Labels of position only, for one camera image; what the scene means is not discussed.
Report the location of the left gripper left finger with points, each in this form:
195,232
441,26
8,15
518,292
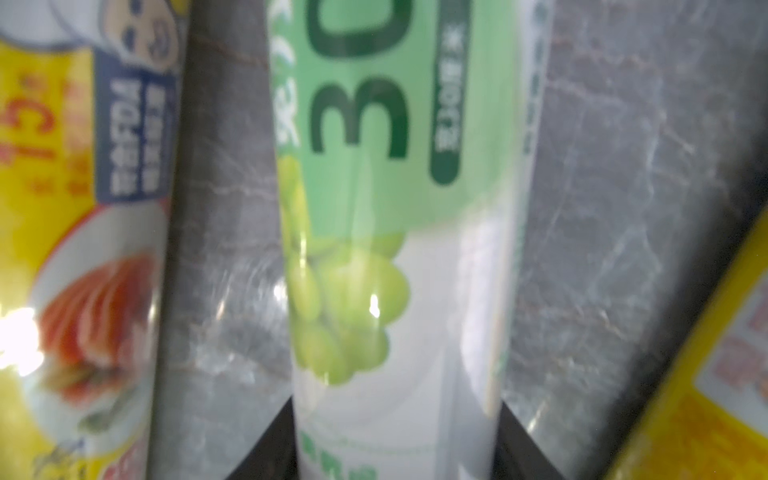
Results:
274,456

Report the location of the yellow wrap roll far left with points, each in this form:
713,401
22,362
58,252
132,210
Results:
708,419

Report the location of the yellow red plastic wrap roll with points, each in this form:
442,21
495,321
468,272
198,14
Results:
90,104

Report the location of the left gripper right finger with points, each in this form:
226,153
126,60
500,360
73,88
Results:
516,455

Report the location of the white green roll far left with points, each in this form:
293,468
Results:
405,135

